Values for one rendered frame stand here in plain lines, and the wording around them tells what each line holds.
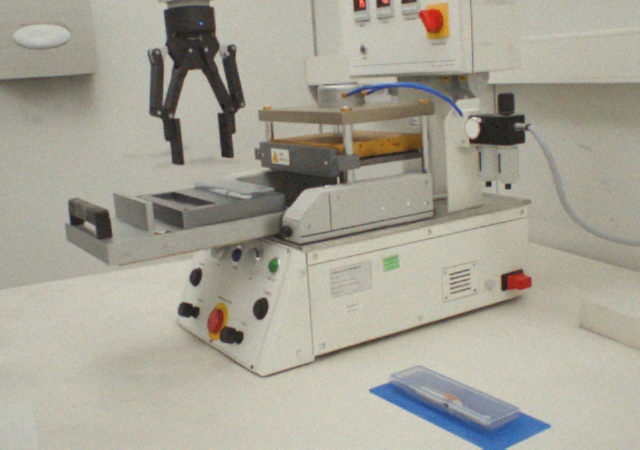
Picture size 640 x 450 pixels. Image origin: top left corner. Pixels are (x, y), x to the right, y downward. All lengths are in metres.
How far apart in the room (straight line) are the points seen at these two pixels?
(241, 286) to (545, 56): 0.84
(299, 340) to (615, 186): 0.78
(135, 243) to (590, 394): 0.62
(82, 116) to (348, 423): 1.85
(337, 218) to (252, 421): 0.32
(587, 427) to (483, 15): 0.66
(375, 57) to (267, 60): 1.36
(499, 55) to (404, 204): 0.30
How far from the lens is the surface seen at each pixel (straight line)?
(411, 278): 1.24
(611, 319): 1.24
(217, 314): 1.25
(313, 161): 1.23
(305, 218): 1.11
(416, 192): 1.23
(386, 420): 0.99
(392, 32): 1.41
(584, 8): 1.70
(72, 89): 2.64
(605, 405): 1.04
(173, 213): 1.13
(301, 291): 1.12
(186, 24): 1.17
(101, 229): 1.09
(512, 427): 0.97
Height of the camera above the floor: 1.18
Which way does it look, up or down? 11 degrees down
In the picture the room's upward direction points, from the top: 4 degrees counter-clockwise
